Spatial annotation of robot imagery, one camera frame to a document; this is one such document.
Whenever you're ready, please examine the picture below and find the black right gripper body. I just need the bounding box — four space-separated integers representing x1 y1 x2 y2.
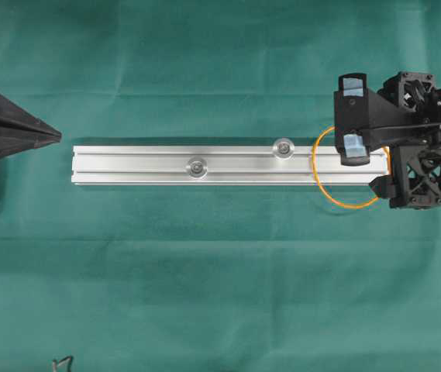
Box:
370 72 441 209

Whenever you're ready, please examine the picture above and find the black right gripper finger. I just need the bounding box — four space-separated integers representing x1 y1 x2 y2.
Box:
337 129 370 166
337 73 367 98

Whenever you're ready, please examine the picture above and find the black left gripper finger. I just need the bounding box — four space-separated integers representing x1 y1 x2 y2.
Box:
0 94 61 136
0 134 62 159

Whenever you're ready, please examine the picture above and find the orange rubber band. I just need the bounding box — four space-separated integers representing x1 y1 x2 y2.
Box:
311 126 379 210

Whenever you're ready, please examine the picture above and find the silver shaft pulley far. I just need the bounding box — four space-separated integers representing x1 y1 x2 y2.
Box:
272 138 295 160

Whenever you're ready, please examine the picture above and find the silver shaft pulley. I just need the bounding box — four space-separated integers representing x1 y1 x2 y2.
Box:
185 157 208 178
272 138 295 160

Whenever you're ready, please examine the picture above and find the silver shaft pulley near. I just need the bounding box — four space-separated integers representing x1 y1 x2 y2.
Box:
185 157 208 178

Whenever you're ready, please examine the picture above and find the green table cloth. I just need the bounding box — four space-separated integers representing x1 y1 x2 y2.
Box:
0 1 441 371

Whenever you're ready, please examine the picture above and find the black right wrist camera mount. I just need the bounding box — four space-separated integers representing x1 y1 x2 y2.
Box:
334 88 411 153

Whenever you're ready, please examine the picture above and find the silver aluminium extrusion rail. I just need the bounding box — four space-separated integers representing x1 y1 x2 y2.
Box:
71 145 388 186

